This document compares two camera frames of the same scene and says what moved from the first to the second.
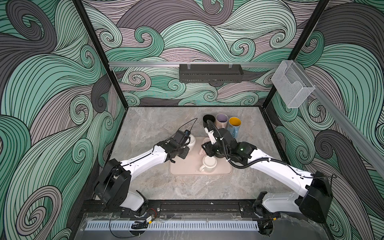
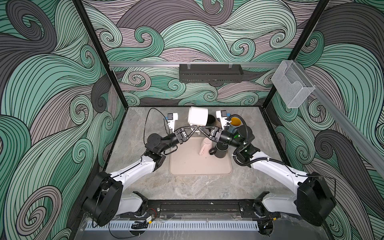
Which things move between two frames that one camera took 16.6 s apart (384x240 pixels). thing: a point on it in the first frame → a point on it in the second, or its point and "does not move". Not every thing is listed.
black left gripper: (183, 154) → (180, 136)
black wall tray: (211, 73) does not move
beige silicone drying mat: (190, 165) does not move
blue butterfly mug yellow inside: (234, 123) does not move
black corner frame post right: (299, 44) does not move
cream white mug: (209, 163) → (198, 116)
